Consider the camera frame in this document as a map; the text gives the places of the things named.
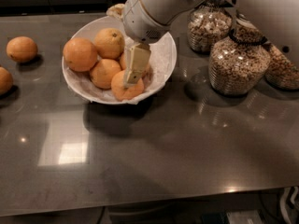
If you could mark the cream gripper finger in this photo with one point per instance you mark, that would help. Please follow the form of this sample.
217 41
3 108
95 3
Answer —
116 12
137 57

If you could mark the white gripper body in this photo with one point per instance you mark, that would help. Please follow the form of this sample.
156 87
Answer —
137 21

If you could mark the large orange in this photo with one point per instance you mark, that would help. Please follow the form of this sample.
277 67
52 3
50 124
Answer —
80 54

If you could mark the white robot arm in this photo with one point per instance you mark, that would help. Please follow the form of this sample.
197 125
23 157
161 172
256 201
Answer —
278 20

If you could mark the orange, bowl right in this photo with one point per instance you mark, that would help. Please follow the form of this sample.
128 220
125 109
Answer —
123 65

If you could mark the white bowl with liner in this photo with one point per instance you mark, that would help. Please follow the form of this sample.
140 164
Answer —
162 62

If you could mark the orange, bowl back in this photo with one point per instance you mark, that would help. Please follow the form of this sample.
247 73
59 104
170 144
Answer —
109 43

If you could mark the orange, bowl front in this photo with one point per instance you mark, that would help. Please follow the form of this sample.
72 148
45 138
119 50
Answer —
120 92

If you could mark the orange, bowl centre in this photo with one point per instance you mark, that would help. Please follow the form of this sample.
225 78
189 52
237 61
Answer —
103 72

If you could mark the glass jar of square cereal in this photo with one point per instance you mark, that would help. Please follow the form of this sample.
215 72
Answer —
207 24

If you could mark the orange on table, upper left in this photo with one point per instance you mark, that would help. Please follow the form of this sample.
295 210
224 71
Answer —
22 49

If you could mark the orange at left edge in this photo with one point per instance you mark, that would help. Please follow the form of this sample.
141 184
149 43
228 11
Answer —
6 81

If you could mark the glass jar of brown cereal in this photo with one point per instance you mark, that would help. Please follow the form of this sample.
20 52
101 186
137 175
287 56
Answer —
281 72

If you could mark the glass jar of ring cereal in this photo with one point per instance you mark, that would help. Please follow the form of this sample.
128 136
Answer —
238 61

